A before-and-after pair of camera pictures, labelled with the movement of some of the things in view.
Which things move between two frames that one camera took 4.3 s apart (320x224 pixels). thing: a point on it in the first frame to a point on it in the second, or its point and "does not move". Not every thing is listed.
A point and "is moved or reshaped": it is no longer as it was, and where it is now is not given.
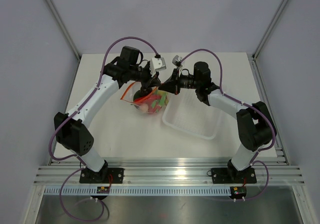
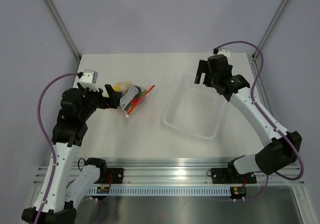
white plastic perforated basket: x=187 y=112 does not move
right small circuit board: x=238 y=191 does not move
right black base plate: x=231 y=175 does not move
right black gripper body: x=182 y=81 to x=213 y=79
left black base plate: x=105 y=175 does not move
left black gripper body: x=144 y=76 to x=93 y=100
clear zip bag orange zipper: x=148 y=101 is moved or reshaped
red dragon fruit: x=154 y=102 to x=135 y=101
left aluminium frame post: x=60 y=21 does not move
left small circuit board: x=103 y=189 does not move
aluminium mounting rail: x=270 y=171 does not move
